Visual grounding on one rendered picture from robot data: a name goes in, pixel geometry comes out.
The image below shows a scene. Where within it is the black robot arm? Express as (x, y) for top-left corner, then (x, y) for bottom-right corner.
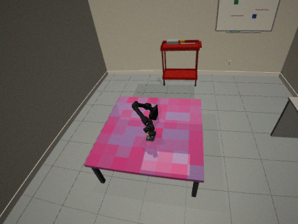
(132, 101), (154, 133)

